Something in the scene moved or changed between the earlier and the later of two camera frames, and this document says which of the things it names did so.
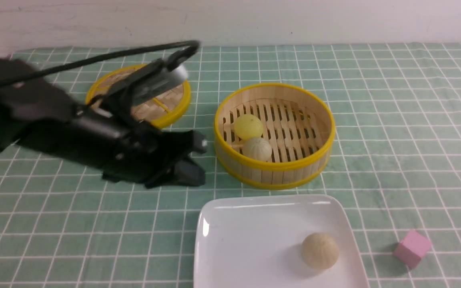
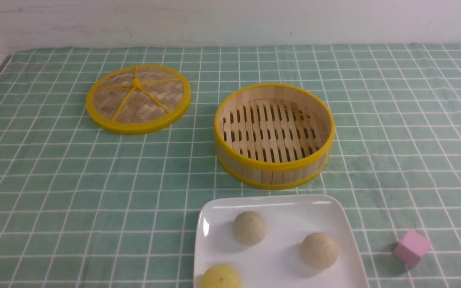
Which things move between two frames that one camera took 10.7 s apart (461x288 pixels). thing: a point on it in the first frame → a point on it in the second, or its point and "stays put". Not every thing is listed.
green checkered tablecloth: x=409 y=162 stays put
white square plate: x=256 y=241 stays put
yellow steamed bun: x=248 y=126 → x=221 y=276
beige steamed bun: x=258 y=148 → x=249 y=228
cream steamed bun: x=320 y=250 stays put
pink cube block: x=413 y=247 stays put
